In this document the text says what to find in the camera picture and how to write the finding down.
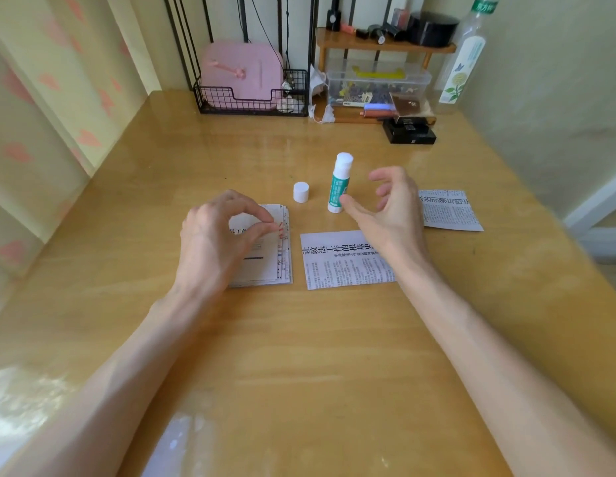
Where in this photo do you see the person's right hand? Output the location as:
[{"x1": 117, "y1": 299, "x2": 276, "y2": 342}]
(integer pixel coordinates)
[{"x1": 339, "y1": 166, "x2": 431, "y2": 272}]

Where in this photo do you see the person's left hand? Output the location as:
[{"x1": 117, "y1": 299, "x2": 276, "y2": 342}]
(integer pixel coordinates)
[{"x1": 176, "y1": 190, "x2": 289, "y2": 294}]

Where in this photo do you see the stack of newspaper clippings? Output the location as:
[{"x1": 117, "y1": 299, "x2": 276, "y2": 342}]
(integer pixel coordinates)
[{"x1": 228, "y1": 204, "x2": 293, "y2": 289}]

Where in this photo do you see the person's right forearm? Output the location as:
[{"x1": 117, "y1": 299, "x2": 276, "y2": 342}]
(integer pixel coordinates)
[{"x1": 393, "y1": 258, "x2": 616, "y2": 477}]

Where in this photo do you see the person's left forearm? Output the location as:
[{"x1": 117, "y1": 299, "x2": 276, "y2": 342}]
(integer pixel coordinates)
[{"x1": 0, "y1": 283, "x2": 226, "y2": 477}]

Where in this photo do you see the green white glue stick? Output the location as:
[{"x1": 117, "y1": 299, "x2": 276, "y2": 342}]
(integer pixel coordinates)
[{"x1": 328, "y1": 152, "x2": 355, "y2": 214}]

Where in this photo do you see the black flat box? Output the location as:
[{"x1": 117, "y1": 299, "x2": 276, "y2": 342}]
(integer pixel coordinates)
[{"x1": 382, "y1": 116, "x2": 437, "y2": 145}]

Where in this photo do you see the wide newspaper clipping bold headline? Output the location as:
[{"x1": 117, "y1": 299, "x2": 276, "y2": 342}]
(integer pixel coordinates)
[{"x1": 300, "y1": 230, "x2": 397, "y2": 291}]

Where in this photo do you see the small newspaper clipping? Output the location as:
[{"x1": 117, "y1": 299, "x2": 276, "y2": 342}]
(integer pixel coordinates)
[{"x1": 418, "y1": 190, "x2": 485, "y2": 232}]

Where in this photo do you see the orange red tube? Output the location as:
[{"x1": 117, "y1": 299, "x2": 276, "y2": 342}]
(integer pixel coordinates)
[{"x1": 363, "y1": 102, "x2": 399, "y2": 119}]

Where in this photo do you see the brown small box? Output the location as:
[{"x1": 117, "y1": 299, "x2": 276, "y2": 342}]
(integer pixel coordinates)
[{"x1": 389, "y1": 92, "x2": 429, "y2": 118}]

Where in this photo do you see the clear plastic storage box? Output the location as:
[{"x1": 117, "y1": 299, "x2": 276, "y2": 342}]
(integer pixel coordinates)
[{"x1": 326, "y1": 59, "x2": 432, "y2": 108}]

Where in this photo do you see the crumpled white paper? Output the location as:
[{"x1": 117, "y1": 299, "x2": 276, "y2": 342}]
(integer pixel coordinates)
[{"x1": 308, "y1": 64, "x2": 337, "y2": 125}]

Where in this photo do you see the wooden desk shelf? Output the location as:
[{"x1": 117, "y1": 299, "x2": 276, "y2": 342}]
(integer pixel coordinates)
[{"x1": 315, "y1": 27, "x2": 458, "y2": 125}]

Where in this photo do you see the clear plastic bottle flower label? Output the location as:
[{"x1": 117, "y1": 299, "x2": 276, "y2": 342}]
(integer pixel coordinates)
[{"x1": 438, "y1": 0, "x2": 501, "y2": 106}]

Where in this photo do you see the pink storage case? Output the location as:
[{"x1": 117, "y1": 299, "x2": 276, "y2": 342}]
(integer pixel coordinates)
[{"x1": 200, "y1": 41, "x2": 285, "y2": 111}]

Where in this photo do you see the black round box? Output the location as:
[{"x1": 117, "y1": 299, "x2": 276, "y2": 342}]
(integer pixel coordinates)
[{"x1": 406, "y1": 11, "x2": 461, "y2": 48}]

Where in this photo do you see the black metal rack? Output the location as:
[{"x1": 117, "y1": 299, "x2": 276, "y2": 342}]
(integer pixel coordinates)
[{"x1": 163, "y1": 0, "x2": 319, "y2": 118}]

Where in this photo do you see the black wire basket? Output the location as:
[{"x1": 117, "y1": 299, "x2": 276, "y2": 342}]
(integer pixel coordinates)
[{"x1": 193, "y1": 69, "x2": 309, "y2": 118}]

